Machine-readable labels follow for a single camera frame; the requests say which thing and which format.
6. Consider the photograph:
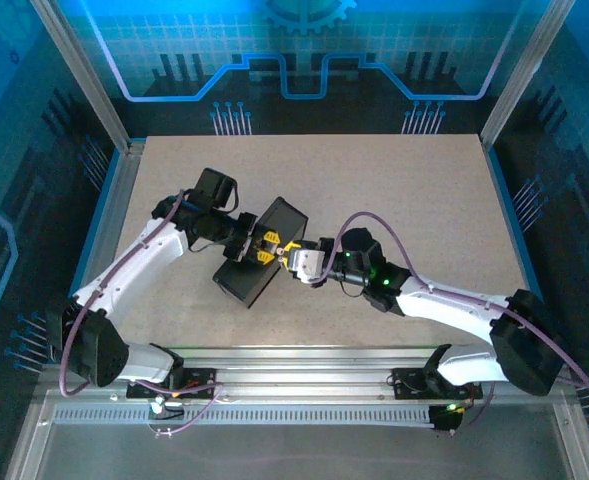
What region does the black box with painted lid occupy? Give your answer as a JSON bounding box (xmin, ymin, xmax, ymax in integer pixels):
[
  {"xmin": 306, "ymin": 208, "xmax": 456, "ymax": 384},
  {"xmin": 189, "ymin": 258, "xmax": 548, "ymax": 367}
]
[{"xmin": 212, "ymin": 196, "xmax": 310, "ymax": 310}]

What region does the small black controller board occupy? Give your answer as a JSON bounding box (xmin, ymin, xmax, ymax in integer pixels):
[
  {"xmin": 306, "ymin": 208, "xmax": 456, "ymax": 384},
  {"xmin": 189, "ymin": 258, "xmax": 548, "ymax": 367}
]
[{"xmin": 427, "ymin": 401, "xmax": 464, "ymax": 435}]

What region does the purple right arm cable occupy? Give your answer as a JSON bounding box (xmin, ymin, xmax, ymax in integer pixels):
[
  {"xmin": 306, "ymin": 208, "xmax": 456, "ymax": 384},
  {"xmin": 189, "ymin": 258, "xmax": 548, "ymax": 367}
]
[{"xmin": 309, "ymin": 211, "xmax": 589, "ymax": 437}]

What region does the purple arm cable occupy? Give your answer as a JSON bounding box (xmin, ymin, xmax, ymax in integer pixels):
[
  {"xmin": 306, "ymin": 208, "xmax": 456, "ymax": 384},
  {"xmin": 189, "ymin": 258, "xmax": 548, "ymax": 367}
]
[
  {"xmin": 58, "ymin": 188, "xmax": 225, "ymax": 440},
  {"xmin": 309, "ymin": 211, "xmax": 589, "ymax": 437}
]

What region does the aluminium front rail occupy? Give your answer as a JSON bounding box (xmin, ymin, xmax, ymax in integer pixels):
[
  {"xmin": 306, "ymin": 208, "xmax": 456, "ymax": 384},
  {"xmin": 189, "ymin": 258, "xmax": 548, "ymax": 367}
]
[{"xmin": 37, "ymin": 346, "xmax": 578, "ymax": 407}]

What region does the aluminium side rail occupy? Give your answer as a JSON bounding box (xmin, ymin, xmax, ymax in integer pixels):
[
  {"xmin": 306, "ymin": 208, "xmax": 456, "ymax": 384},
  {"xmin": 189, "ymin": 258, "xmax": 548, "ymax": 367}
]
[{"xmin": 55, "ymin": 139, "xmax": 149, "ymax": 366}]

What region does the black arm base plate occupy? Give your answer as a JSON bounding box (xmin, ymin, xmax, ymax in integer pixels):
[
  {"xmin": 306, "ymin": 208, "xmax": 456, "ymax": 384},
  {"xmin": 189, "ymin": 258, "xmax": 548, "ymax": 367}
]
[
  {"xmin": 125, "ymin": 367, "xmax": 218, "ymax": 401},
  {"xmin": 392, "ymin": 367, "xmax": 484, "ymax": 401}
]

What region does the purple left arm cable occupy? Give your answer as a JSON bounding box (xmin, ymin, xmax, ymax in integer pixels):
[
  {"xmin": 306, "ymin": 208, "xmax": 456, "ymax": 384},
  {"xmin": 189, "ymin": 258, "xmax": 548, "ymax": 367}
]
[{"xmin": 58, "ymin": 188, "xmax": 225, "ymax": 440}]

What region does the slotted grey cable duct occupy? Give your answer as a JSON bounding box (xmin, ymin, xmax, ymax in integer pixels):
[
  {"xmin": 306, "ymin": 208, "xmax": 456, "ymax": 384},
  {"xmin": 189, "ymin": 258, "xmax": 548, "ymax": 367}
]
[{"xmin": 52, "ymin": 406, "xmax": 438, "ymax": 427}]

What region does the white connector with wires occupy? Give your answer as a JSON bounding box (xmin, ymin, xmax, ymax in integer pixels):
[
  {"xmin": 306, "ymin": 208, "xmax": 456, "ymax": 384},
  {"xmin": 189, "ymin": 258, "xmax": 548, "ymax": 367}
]
[{"xmin": 147, "ymin": 394, "xmax": 186, "ymax": 422}]

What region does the aluminium frame post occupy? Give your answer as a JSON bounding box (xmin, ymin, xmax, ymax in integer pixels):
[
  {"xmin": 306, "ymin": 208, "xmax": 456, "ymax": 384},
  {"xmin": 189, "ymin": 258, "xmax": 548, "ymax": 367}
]
[
  {"xmin": 478, "ymin": 0, "xmax": 579, "ymax": 153},
  {"xmin": 28, "ymin": 0, "xmax": 133, "ymax": 153}
]

